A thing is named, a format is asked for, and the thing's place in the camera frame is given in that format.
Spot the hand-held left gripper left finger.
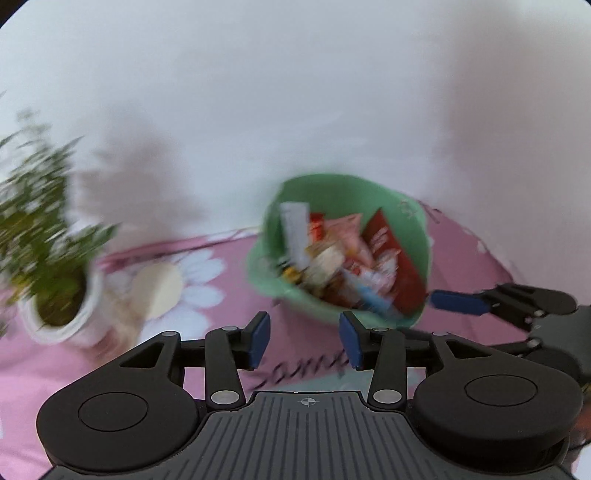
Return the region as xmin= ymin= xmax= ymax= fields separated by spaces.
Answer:
xmin=120 ymin=311 xmax=271 ymax=411

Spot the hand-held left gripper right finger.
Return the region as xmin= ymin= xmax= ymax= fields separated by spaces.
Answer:
xmin=339 ymin=311 xmax=498 ymax=411

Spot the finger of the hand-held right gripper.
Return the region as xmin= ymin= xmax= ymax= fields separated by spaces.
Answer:
xmin=485 ymin=336 xmax=542 ymax=359
xmin=429 ymin=283 xmax=579 ymax=332

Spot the light blue snack packet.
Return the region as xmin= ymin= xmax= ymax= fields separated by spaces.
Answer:
xmin=355 ymin=281 xmax=394 ymax=311

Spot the dark red snack packet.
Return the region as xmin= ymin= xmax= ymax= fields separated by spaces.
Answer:
xmin=361 ymin=208 xmax=428 ymax=315

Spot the green plastic bowl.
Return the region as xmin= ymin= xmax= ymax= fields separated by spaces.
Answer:
xmin=246 ymin=172 xmax=433 ymax=329

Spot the red and white snack packet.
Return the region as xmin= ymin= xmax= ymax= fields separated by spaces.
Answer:
xmin=342 ymin=253 xmax=399 ymax=288

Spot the cream biscuit packet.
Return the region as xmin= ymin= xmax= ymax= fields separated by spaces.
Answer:
xmin=302 ymin=244 xmax=348 ymax=289

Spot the pink snack packet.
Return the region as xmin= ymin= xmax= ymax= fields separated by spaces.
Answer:
xmin=324 ymin=213 xmax=366 ymax=256

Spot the white paper packet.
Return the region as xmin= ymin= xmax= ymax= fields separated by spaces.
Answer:
xmin=278 ymin=202 xmax=311 ymax=269

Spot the small red snack packet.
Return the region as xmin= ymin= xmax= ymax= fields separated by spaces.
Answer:
xmin=308 ymin=211 xmax=327 ymax=241

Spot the potted plant in white pot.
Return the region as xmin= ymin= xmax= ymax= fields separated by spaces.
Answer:
xmin=0 ymin=92 xmax=122 ymax=348

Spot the pink printed tablecloth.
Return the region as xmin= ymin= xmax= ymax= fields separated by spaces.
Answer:
xmin=0 ymin=198 xmax=591 ymax=480

